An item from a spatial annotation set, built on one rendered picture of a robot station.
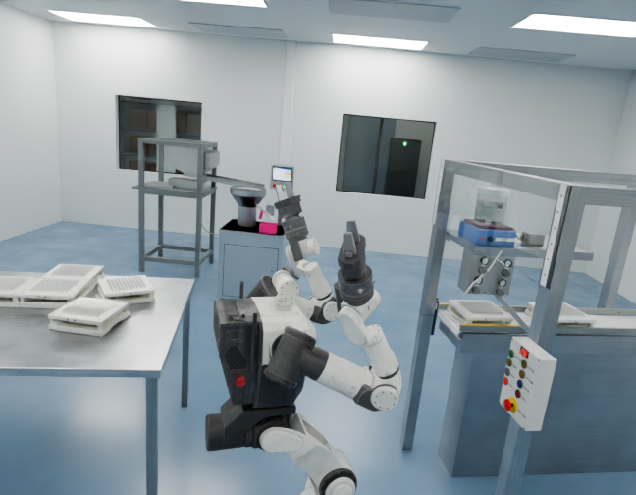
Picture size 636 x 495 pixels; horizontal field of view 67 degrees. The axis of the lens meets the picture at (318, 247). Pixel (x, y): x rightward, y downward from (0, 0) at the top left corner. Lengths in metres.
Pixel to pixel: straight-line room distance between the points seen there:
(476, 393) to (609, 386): 0.78
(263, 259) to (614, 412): 3.03
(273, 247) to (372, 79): 3.42
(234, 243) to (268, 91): 3.15
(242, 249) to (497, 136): 4.28
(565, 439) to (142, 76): 6.77
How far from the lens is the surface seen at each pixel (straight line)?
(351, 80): 7.17
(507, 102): 7.50
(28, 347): 2.29
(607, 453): 3.42
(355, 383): 1.37
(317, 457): 1.81
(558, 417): 3.09
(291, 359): 1.32
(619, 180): 3.07
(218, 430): 1.66
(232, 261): 4.71
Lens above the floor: 1.81
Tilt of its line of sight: 14 degrees down
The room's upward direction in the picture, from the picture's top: 5 degrees clockwise
